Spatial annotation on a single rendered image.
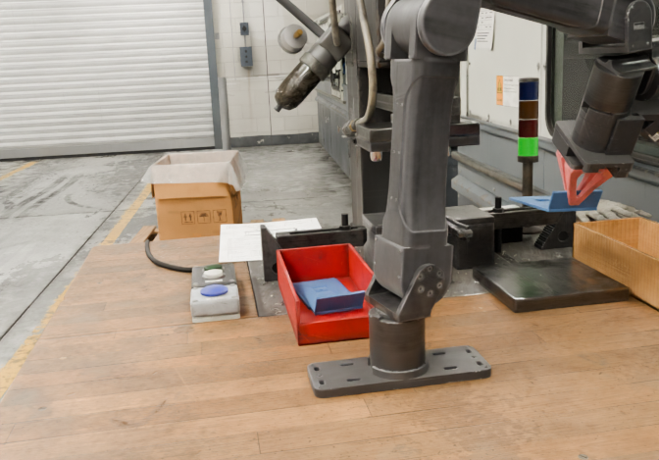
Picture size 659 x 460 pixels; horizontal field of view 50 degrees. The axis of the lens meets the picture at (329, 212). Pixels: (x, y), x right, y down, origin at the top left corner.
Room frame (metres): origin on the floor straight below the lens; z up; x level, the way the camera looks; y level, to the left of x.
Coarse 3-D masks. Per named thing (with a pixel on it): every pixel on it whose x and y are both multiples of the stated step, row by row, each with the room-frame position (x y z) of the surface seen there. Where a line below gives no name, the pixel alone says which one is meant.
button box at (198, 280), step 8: (152, 256) 1.26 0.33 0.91; (160, 264) 1.22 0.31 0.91; (168, 264) 1.21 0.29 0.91; (224, 264) 1.12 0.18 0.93; (232, 264) 1.12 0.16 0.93; (192, 272) 1.09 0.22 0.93; (200, 272) 1.08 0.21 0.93; (224, 272) 1.08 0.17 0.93; (232, 272) 1.07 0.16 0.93; (192, 280) 1.04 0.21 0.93; (200, 280) 1.04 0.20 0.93; (208, 280) 1.04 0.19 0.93; (216, 280) 1.04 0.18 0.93; (224, 280) 1.04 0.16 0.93; (232, 280) 1.03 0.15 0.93
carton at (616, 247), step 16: (576, 224) 1.12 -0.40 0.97; (592, 224) 1.13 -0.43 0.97; (608, 224) 1.13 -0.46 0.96; (624, 224) 1.14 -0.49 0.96; (640, 224) 1.14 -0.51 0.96; (656, 224) 1.10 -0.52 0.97; (576, 240) 1.12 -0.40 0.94; (592, 240) 1.07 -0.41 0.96; (608, 240) 1.02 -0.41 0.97; (624, 240) 1.14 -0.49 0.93; (640, 240) 1.14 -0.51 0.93; (656, 240) 1.09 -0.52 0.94; (576, 256) 1.12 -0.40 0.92; (592, 256) 1.07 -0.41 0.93; (608, 256) 1.02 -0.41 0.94; (624, 256) 0.98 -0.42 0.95; (640, 256) 0.94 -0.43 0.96; (656, 256) 1.09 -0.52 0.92; (608, 272) 1.02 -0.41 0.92; (624, 272) 0.98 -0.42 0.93; (640, 272) 0.94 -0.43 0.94; (656, 272) 0.91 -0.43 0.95; (640, 288) 0.94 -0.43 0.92; (656, 288) 0.91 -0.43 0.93; (656, 304) 0.90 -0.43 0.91
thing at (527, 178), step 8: (520, 80) 1.35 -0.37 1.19; (528, 80) 1.34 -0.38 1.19; (536, 80) 1.34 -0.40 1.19; (520, 160) 1.35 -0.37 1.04; (528, 160) 1.34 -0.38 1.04; (536, 160) 1.34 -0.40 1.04; (528, 168) 1.35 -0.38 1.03; (528, 176) 1.35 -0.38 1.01; (528, 184) 1.35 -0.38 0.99; (528, 192) 1.35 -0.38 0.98; (528, 232) 1.33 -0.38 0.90; (536, 232) 1.33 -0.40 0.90
